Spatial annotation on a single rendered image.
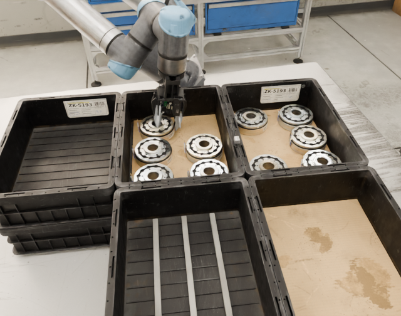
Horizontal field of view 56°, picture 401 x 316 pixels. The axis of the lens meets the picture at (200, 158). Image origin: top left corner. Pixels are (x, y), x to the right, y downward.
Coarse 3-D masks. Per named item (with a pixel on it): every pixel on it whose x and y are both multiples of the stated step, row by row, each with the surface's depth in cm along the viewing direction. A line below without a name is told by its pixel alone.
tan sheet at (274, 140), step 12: (276, 120) 118; (264, 132) 113; (276, 132) 113; (288, 132) 113; (252, 144) 109; (264, 144) 109; (276, 144) 109; (288, 144) 109; (252, 156) 106; (288, 156) 105; (300, 156) 105
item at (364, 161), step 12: (228, 84) 115; (240, 84) 115; (252, 84) 115; (264, 84) 115; (228, 96) 110; (324, 96) 110; (228, 108) 106; (336, 120) 102; (348, 132) 97; (240, 144) 94; (360, 156) 90; (288, 168) 88; (300, 168) 88; (312, 168) 88; (324, 168) 87
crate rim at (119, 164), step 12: (120, 108) 106; (120, 120) 102; (228, 120) 101; (120, 132) 98; (228, 132) 98; (120, 144) 95; (120, 156) 92; (240, 156) 91; (120, 168) 88; (240, 168) 88; (120, 180) 85; (156, 180) 85; (168, 180) 85; (180, 180) 85; (192, 180) 85
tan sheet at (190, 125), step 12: (192, 120) 118; (204, 120) 118; (216, 120) 118; (180, 132) 114; (192, 132) 114; (204, 132) 114; (216, 132) 114; (180, 144) 110; (132, 156) 106; (180, 156) 106; (132, 168) 103; (180, 168) 102
